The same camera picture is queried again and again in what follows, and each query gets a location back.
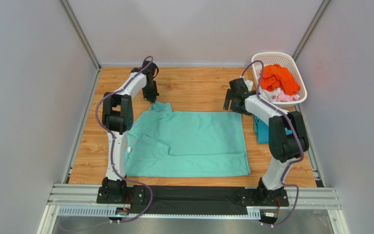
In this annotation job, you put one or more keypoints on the pink t shirt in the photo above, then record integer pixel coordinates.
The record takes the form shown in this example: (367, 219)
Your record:
(280, 96)

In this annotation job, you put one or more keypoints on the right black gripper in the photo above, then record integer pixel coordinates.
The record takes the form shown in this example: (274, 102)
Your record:
(231, 101)

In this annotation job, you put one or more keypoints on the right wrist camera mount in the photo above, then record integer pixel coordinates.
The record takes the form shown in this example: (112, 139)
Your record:
(249, 84)

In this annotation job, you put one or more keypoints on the teal green t shirt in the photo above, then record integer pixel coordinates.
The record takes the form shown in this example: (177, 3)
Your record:
(167, 143)

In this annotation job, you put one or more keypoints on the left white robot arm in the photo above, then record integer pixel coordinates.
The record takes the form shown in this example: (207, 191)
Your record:
(117, 119)

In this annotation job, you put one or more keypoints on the folded blue t shirt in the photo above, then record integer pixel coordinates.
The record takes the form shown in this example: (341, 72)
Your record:
(262, 133)

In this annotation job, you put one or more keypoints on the aluminium frame rail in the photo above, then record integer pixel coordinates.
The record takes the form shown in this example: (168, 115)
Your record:
(80, 200)

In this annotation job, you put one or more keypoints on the white t shirt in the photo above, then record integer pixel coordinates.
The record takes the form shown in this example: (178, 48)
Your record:
(271, 96)

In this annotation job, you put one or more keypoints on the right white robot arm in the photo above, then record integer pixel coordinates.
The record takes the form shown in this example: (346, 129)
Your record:
(287, 142)

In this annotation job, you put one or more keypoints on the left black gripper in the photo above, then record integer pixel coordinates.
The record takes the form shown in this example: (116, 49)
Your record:
(151, 97)

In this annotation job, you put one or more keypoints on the orange t shirt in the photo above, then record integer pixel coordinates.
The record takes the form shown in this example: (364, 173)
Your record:
(275, 76)

